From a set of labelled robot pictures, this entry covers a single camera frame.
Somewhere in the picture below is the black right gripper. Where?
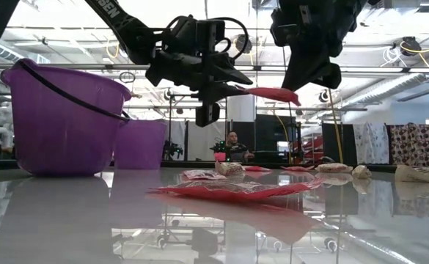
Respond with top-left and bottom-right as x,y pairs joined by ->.
270,0 -> 348,92

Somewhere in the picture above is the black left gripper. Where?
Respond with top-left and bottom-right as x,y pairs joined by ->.
144,15 -> 254,128

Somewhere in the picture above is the pink-red candy packet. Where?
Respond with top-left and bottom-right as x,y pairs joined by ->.
148,178 -> 325,202
235,85 -> 302,108

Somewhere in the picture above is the beige candy packet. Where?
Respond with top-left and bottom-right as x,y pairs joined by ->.
351,164 -> 373,180
394,164 -> 429,184
315,162 -> 354,174
214,161 -> 246,177

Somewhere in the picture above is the small red candy packet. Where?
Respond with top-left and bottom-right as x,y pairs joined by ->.
242,165 -> 273,173
279,165 -> 317,172

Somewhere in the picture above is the pale pink candy packet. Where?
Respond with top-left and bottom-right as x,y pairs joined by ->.
182,169 -> 229,182

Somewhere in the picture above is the white pillar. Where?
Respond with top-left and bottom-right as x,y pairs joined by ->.
227,93 -> 257,124

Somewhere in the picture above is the black partition panel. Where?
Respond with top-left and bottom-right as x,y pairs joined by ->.
254,114 -> 303,165

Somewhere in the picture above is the person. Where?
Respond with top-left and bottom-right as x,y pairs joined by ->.
224,130 -> 255,163

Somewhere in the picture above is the red equipment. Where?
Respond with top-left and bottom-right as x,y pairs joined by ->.
292,134 -> 325,165

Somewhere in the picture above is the black curtain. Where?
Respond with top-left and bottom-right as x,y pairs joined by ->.
321,122 -> 358,166

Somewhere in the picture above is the white printed cloth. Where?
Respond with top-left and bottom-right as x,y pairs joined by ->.
352,122 -> 390,165

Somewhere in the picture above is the purple plastic bucket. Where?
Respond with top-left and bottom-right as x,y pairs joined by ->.
0,58 -> 133,177
113,117 -> 169,171

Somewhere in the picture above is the brown patterned cloth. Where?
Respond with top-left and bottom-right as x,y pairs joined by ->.
389,122 -> 429,166

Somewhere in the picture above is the white robot figure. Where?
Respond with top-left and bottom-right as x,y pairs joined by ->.
0,101 -> 16,150

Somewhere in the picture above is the black ceiling cable reel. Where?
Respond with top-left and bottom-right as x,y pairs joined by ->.
233,33 -> 254,56

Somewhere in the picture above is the thin black cable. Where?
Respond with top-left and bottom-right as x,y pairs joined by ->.
282,87 -> 293,165

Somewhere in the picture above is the yellow cable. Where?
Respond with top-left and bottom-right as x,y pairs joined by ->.
326,89 -> 345,164

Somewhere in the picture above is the white coiled cable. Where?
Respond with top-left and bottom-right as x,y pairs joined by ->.
381,45 -> 403,67

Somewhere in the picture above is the black metal frame rig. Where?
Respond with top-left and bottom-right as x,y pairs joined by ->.
166,92 -> 229,162

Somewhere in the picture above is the silver ventilation duct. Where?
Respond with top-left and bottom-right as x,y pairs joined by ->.
340,71 -> 429,108

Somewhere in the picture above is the ceiling reel with yellow cable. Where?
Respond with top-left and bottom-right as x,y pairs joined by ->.
399,35 -> 423,57

